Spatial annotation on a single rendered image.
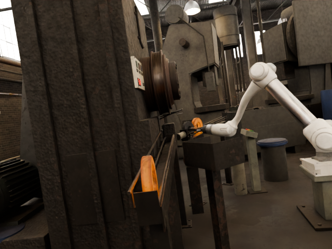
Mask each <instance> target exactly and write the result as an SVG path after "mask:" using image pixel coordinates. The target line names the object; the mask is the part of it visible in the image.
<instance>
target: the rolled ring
mask: <svg viewBox="0 0 332 249"><path fill-rule="evenodd" d="M141 183H142V191H143V192H145V191H153V190H157V191H158V182H157V175H156V169H155V164H154V160H153V157H152V156H151V155H149V156H143V157H142V158H141ZM158 194H159V191H158Z"/></svg>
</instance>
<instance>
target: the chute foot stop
mask: <svg viewBox="0 0 332 249"><path fill-rule="evenodd" d="M133 195H134V201H135V207H136V213H137V219H138V225H139V226H144V225H154V224H162V217H161V210H160V204H159V198H158V191H157V190H153V191H145V192H136V193H133Z"/></svg>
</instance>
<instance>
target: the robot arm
mask: <svg viewBox="0 0 332 249"><path fill-rule="evenodd" d="M275 72H276V66H275V65H274V64H272V63H267V64H265V63H263V62H258V63H255V64H254V65H253V66H252V67H251V68H250V70H249V76H250V78H251V79H252V81H251V83H250V85H249V87H248V89H247V90H246V92H245V94H244V95H243V97H242V99H241V101H240V104H239V107H238V110H237V113H236V116H235V117H234V118H233V119H232V120H231V121H228V122H227V123H225V124H208V125H204V126H203V127H188V131H196V132H198V131H199V132H203V133H204V134H210V135H216V136H225V137H231V136H233V135H235V134H236V131H237V125H238V123H239V122H240V120H241V118H242V116H243V114H244V111H245V109H246V107H247V105H248V103H249V101H250V100H251V99H252V97H253V96H255V95H256V94H257V93H258V92H259V91H260V90H262V89H266V90H267V91H268V92H269V93H270V94H271V95H272V96H273V97H274V98H275V99H276V100H277V101H278V102H279V103H280V104H281V105H282V106H283V107H284V108H285V109H286V111H287V112H288V113H289V114H290V115H291V116H292V117H293V118H294V119H295V120H296V121H297V122H298V123H299V124H300V125H301V126H302V127H303V128H304V130H303V134H304V136H305V137H306V138H307V139H308V141H309V142H310V143H311V144H312V145H313V147H314V148H315V149H316V156H313V157H311V159H314V160H317V161H319V162H327V161H332V120H324V119H319V118H318V119H317V118H316V117H315V116H314V115H313V114H312V113H311V112H310V111H309V110H308V109H307V108H306V107H305V106H304V105H303V104H302V103H301V102H300V101H299V100H298V99H297V98H296V97H295V96H294V95H293V94H292V93H291V92H290V91H289V90H288V89H287V88H286V87H285V86H284V85H283V84H282V83H281V82H280V81H279V80H278V79H277V75H276V74H275Z"/></svg>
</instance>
